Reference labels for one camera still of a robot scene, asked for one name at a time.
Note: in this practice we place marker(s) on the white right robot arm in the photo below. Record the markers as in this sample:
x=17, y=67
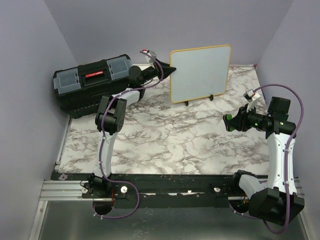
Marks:
x=275, y=162

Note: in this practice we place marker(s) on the black plastic toolbox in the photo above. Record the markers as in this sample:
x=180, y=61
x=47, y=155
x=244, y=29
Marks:
x=79, y=90

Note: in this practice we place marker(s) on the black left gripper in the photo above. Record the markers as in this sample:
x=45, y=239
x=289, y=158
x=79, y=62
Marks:
x=167, y=69

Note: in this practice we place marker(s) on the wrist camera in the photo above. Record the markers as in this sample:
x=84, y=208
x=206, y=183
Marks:
x=252, y=98
x=150, y=56

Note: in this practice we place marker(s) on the black wire whiteboard stand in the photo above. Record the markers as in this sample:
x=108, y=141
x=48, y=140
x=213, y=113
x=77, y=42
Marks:
x=197, y=100

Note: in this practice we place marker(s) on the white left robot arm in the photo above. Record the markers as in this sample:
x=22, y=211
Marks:
x=110, y=119

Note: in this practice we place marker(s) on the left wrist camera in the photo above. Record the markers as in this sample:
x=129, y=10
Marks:
x=150, y=56

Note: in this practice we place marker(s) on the green whiteboard eraser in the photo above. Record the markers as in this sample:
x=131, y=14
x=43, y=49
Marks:
x=226, y=118

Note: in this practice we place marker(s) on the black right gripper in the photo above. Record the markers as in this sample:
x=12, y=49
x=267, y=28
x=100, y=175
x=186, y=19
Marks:
x=240, y=121

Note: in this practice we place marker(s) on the yellow framed whiteboard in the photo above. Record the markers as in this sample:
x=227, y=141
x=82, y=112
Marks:
x=201, y=72

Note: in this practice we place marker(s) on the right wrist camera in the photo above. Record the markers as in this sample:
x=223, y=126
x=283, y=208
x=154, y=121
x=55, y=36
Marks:
x=252, y=98

